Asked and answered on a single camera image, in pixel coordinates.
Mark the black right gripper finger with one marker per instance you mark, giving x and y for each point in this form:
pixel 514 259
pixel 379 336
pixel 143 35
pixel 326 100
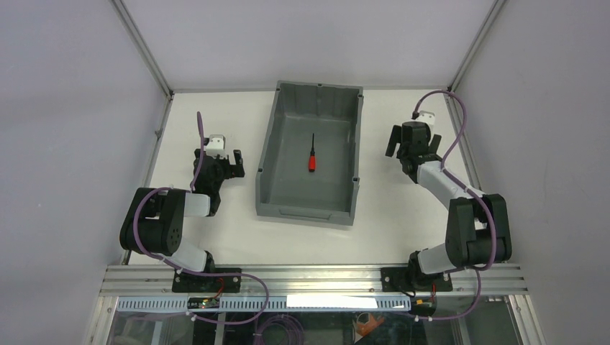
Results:
pixel 434 144
pixel 394 140

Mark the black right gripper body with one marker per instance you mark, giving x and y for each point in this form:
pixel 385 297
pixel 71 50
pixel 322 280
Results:
pixel 415 152

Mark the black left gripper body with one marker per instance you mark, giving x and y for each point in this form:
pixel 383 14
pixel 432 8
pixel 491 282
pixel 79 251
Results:
pixel 219 161

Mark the red handled screwdriver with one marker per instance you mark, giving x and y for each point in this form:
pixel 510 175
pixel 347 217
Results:
pixel 312 163

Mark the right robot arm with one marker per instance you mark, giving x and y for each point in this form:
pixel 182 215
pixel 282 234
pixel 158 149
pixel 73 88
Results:
pixel 477 232

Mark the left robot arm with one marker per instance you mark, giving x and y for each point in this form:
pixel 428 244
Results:
pixel 154 222

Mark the grey plastic storage bin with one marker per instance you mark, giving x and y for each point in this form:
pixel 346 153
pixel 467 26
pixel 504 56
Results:
pixel 284 188

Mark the orange object under table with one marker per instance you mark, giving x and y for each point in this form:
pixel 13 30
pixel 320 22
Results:
pixel 365 323

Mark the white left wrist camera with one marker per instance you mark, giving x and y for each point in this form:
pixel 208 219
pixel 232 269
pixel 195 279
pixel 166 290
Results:
pixel 215 146

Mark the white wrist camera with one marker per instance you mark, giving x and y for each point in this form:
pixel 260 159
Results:
pixel 215 146
pixel 426 117

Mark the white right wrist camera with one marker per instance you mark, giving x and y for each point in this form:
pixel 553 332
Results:
pixel 426 117

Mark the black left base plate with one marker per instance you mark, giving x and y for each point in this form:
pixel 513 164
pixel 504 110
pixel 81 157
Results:
pixel 188 283

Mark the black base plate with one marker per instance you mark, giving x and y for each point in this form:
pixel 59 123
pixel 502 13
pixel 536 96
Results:
pixel 188 283
pixel 411 280

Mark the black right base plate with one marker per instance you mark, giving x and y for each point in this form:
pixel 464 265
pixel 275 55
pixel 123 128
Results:
pixel 411 280

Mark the white slotted cable duct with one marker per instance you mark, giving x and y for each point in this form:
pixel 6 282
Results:
pixel 289 303

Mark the aluminium front rail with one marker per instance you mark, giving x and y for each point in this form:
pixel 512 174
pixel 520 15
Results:
pixel 157 280

